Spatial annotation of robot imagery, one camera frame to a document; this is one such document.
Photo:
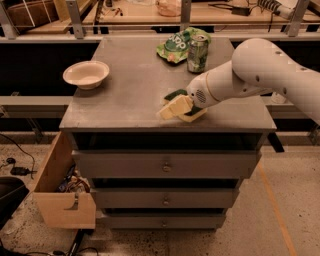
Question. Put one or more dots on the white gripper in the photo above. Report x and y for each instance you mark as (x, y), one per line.
(197, 89)

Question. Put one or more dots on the green and yellow sponge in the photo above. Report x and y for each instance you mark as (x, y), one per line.
(187, 117)

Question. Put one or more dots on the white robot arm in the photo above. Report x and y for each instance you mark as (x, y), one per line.
(257, 67)

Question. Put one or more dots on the white paper bowl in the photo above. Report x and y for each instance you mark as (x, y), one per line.
(86, 75)

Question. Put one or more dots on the green soda can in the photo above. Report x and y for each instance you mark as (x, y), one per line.
(197, 55)

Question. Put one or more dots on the green chip bag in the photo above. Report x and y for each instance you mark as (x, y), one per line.
(176, 48)

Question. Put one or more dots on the grey drawer cabinet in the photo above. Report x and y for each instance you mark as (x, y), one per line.
(120, 116)

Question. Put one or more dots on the top grey drawer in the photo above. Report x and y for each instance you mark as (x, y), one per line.
(97, 164)

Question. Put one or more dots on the grey drawer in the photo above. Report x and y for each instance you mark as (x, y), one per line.
(164, 221)
(164, 197)
(97, 164)

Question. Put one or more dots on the pink plastic bag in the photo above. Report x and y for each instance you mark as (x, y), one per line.
(169, 8)

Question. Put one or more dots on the middle grey drawer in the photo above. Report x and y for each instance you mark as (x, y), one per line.
(164, 197)

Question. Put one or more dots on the bottom grey drawer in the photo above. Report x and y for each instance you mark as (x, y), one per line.
(164, 221)

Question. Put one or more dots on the black adapter on bench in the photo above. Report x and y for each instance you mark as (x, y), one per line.
(242, 11)

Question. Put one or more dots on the wooden box with clutter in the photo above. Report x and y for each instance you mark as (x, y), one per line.
(68, 210)

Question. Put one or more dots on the black power adapter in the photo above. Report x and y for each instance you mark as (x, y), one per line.
(20, 171)

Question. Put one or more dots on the brown box on bench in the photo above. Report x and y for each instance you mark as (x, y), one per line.
(29, 14)

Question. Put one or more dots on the black object at left edge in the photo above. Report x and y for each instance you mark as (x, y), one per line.
(12, 192)

